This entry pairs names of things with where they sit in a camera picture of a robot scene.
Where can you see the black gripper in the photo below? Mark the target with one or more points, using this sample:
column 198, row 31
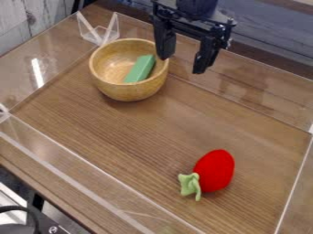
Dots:
column 194, row 18

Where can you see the red plush strawberry toy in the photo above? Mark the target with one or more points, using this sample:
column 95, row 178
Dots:
column 212, row 174

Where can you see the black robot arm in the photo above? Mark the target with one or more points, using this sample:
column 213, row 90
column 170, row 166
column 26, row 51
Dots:
column 196, row 19

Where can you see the green rectangular block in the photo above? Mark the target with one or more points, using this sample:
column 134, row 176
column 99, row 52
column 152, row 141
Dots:
column 141, row 69

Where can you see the wooden bowl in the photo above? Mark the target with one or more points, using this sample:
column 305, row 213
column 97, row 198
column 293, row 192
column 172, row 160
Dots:
column 110, row 64

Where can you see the clear acrylic corner bracket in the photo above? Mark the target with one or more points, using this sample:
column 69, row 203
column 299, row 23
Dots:
column 98, row 35

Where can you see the clear acrylic tray wall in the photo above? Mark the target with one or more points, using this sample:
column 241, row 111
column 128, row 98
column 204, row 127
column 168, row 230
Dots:
column 103, row 158

